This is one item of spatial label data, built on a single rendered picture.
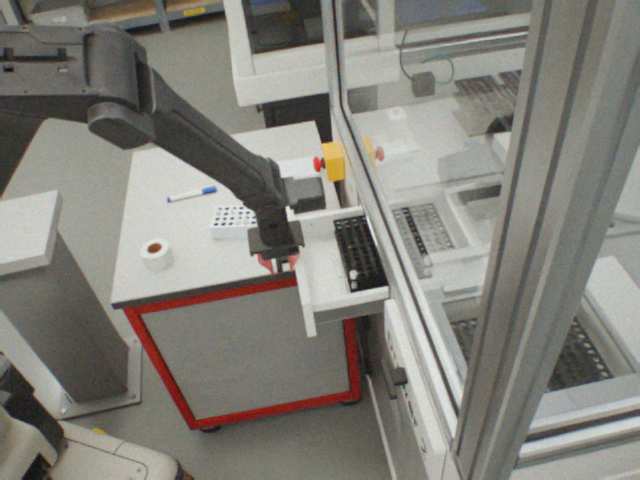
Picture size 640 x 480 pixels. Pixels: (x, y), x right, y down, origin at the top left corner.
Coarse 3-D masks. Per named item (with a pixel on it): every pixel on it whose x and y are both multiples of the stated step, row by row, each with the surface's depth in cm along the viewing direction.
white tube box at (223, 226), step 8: (216, 208) 139; (224, 208) 139; (232, 208) 139; (240, 208) 139; (216, 216) 136; (224, 216) 136; (232, 216) 136; (240, 216) 136; (248, 216) 136; (216, 224) 135; (224, 224) 135; (232, 224) 135; (240, 224) 133; (248, 224) 133; (216, 232) 134; (224, 232) 134; (232, 232) 134; (240, 232) 134
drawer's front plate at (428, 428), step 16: (384, 304) 97; (384, 320) 100; (400, 320) 92; (400, 336) 90; (400, 352) 89; (416, 368) 85; (416, 384) 83; (416, 400) 82; (416, 416) 85; (432, 416) 79; (416, 432) 87; (432, 432) 78; (432, 448) 76; (432, 464) 78
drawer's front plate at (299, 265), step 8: (288, 208) 116; (288, 216) 114; (296, 264) 104; (296, 272) 103; (304, 272) 102; (304, 280) 101; (304, 288) 100; (304, 296) 98; (304, 304) 98; (304, 312) 99; (312, 312) 99; (312, 320) 101; (312, 328) 103; (312, 336) 104
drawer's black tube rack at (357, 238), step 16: (352, 224) 115; (336, 240) 116; (352, 240) 111; (368, 240) 116; (352, 256) 108; (368, 256) 108; (368, 272) 105; (384, 272) 104; (352, 288) 106; (368, 288) 106
